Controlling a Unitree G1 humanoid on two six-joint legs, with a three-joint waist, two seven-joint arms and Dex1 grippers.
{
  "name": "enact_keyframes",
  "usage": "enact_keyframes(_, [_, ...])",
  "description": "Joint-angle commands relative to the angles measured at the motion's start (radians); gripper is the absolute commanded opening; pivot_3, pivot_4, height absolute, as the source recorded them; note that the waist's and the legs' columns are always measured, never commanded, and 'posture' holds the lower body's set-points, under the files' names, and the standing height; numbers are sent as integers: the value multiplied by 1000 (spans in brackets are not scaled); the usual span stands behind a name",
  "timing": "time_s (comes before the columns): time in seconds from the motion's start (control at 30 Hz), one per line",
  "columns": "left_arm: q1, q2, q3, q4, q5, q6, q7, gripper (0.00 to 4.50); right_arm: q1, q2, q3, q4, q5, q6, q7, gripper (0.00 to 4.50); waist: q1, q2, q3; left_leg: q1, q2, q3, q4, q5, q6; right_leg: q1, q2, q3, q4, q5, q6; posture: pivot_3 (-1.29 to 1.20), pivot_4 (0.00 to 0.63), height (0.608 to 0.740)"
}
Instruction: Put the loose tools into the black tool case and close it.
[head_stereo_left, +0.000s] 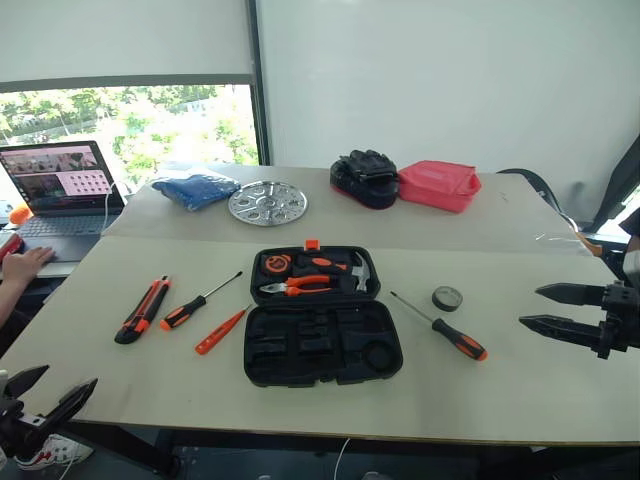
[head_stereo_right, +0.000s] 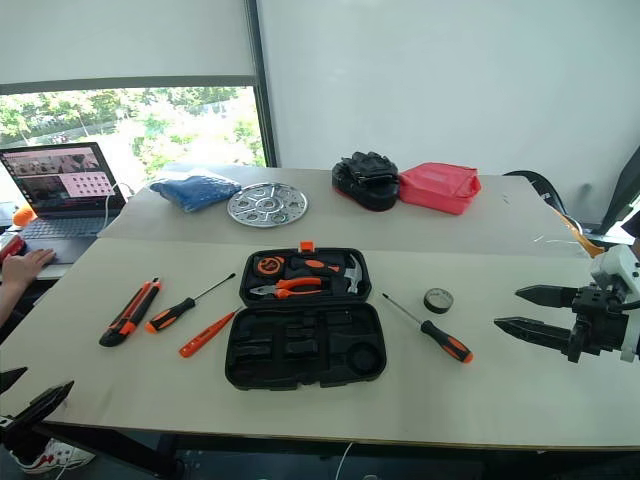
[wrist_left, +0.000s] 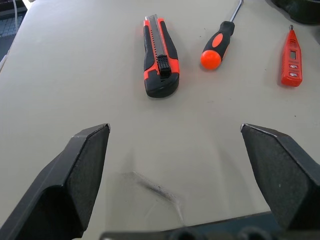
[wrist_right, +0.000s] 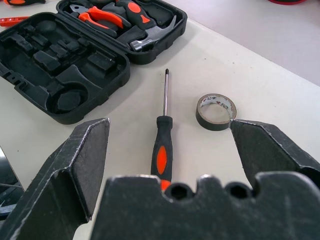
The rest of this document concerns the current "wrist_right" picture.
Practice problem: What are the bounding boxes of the orange handled pliers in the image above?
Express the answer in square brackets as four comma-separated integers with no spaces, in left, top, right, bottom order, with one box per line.
[69,3,133,39]

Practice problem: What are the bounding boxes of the black orange claw hammer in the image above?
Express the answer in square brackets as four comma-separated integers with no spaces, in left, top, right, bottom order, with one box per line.
[116,0,178,53]

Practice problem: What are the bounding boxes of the black plastic tool case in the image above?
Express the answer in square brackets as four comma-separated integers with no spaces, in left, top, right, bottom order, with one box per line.
[0,0,188,126]

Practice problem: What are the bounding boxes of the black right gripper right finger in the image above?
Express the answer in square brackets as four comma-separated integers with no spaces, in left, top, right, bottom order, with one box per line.
[229,118,320,191]

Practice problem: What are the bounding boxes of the orange voltage tester pen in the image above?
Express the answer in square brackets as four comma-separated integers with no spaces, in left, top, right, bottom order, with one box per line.
[0,16,30,28]

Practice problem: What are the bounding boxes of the black orange Phillips screwdriver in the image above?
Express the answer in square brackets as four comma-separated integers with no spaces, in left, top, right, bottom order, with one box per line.
[150,68,174,193]

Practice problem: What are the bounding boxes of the black electrical tape roll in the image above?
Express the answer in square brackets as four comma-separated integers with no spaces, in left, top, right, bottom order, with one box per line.
[195,93,238,132]

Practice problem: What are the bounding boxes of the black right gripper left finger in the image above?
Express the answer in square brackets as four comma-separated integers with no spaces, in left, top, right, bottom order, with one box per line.
[0,117,111,240]

